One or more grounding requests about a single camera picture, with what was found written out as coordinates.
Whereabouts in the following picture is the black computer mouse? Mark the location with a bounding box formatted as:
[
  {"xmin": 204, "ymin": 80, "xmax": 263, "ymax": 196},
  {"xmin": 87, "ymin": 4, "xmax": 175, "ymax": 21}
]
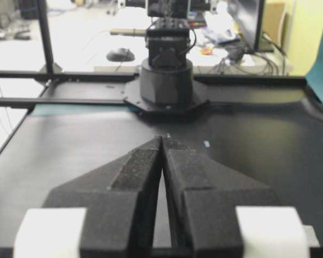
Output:
[{"xmin": 106, "ymin": 48, "xmax": 135, "ymax": 62}]

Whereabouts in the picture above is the black cable bundle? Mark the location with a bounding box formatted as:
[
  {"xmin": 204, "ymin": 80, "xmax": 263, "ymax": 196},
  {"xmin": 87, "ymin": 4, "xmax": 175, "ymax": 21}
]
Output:
[{"xmin": 211, "ymin": 32, "xmax": 291, "ymax": 76}]

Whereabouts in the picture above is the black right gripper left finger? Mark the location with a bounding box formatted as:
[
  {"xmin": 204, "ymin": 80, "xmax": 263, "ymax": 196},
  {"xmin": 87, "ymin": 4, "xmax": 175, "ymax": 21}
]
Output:
[{"xmin": 13, "ymin": 137, "xmax": 162, "ymax": 257}]

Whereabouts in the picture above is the black computer monitor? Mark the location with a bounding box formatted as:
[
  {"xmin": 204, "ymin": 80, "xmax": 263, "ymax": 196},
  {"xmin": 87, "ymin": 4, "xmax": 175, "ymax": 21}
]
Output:
[{"xmin": 227, "ymin": 0, "xmax": 274, "ymax": 53}]

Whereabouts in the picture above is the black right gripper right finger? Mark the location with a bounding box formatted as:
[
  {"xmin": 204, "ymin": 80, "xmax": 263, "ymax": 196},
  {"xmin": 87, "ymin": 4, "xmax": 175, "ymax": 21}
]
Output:
[{"xmin": 161, "ymin": 137, "xmax": 320, "ymax": 258}]

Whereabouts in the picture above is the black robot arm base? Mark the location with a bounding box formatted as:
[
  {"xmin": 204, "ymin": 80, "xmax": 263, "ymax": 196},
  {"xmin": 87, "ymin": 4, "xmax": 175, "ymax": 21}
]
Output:
[{"xmin": 118, "ymin": 1, "xmax": 214, "ymax": 104}]

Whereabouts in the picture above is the black metal frame post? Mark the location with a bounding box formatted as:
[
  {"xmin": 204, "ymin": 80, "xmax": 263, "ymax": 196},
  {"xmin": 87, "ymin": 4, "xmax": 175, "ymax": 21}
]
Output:
[{"xmin": 36, "ymin": 0, "xmax": 55, "ymax": 75}]

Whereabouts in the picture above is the black octagonal mounting plate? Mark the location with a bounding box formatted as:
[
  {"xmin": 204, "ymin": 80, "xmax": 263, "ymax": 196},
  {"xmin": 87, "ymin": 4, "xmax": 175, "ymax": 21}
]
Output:
[{"xmin": 123, "ymin": 79, "xmax": 209, "ymax": 116}]

